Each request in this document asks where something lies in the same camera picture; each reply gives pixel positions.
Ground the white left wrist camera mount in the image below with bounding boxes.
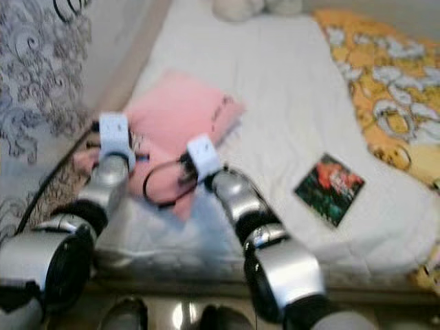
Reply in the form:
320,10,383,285
98,112,132,157

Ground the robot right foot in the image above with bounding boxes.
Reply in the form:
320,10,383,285
199,304,248,330

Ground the pink pillow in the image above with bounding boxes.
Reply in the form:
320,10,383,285
72,69,246,221

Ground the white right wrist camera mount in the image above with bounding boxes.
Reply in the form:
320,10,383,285
187,134,223,181

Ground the grey ornament-print headboard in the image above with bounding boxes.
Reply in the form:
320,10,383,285
0,0,159,243

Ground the beige plush toy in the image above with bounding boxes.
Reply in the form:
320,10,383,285
212,0,303,21

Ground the yellow egg-print blanket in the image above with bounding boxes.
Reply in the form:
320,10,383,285
313,7,440,192

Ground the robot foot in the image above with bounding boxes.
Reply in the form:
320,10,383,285
199,304,248,330
100,297,149,330

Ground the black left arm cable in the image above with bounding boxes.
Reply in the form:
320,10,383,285
14,122,104,236

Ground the white quilted mattress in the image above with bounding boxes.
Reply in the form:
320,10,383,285
103,0,440,286

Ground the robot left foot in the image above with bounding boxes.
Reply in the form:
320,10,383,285
100,297,149,330

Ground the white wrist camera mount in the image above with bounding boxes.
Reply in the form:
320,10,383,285
98,112,132,157
187,134,223,181

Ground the dark red-green cover book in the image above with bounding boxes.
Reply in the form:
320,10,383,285
294,153,366,228

